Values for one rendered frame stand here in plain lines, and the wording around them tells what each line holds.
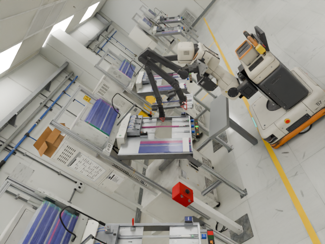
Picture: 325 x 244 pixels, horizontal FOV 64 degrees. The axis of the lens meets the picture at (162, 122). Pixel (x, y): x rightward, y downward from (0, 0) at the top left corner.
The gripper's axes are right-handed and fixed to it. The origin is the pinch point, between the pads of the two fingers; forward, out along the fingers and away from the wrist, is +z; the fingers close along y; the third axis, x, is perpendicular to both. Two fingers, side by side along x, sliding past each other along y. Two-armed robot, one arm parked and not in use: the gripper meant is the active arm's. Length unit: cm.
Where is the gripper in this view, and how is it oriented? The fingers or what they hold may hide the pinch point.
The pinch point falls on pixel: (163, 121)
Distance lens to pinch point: 294.3
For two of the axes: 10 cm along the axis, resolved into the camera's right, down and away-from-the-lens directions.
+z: 1.6, 8.5, 4.9
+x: 9.9, -1.1, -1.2
